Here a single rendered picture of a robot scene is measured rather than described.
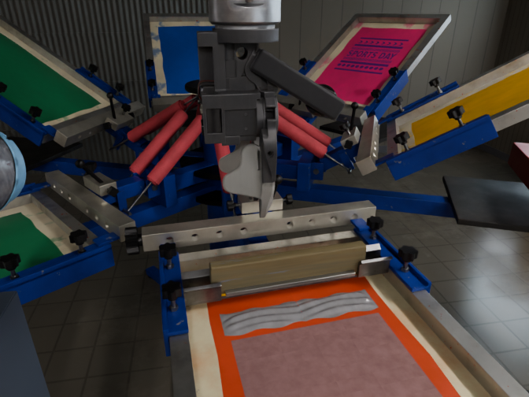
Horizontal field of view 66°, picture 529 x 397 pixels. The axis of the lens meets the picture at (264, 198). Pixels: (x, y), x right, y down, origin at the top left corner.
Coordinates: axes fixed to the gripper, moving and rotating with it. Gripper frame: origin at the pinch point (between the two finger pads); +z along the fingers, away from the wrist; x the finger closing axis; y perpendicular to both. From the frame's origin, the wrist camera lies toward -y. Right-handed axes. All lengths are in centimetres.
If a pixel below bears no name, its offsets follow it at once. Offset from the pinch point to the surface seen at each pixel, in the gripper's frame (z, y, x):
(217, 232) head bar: 36, 4, -55
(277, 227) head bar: 35, -13, -54
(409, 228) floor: 136, -155, -214
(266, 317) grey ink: 40.0, -4.5, -23.3
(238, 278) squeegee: 34.1, 0.6, -30.6
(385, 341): 41, -28, -13
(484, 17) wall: -14, -317, -398
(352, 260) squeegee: 34, -28, -33
